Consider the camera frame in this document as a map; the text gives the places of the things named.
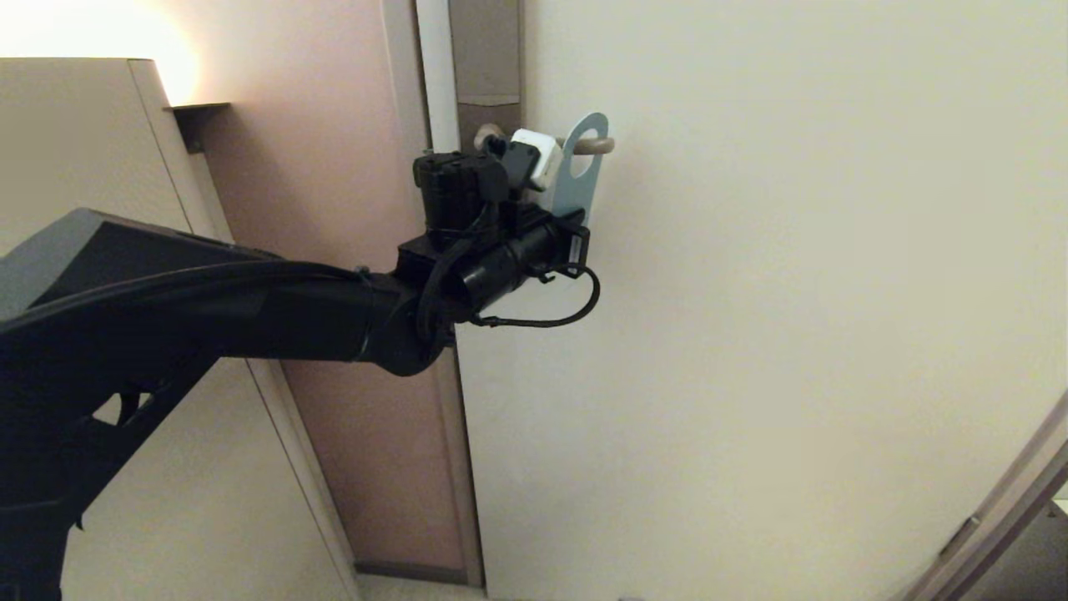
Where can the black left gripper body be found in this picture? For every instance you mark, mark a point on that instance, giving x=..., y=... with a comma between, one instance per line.
x=517, y=259

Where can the blue do-not-disturb door hanger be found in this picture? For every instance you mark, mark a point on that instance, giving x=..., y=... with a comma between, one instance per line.
x=581, y=196

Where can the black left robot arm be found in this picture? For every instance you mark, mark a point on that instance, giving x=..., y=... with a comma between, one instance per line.
x=167, y=317

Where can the white door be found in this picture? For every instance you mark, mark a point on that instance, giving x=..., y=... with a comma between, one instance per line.
x=751, y=376

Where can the grey-brown metal lock plate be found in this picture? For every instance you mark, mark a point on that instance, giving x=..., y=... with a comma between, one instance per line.
x=488, y=50

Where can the beige cabinet panel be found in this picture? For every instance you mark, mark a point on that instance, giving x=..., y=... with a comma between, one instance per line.
x=83, y=142

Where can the black left camera bracket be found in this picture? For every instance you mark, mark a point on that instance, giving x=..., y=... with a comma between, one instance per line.
x=519, y=167

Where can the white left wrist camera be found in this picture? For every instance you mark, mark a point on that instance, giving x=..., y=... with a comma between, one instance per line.
x=542, y=154

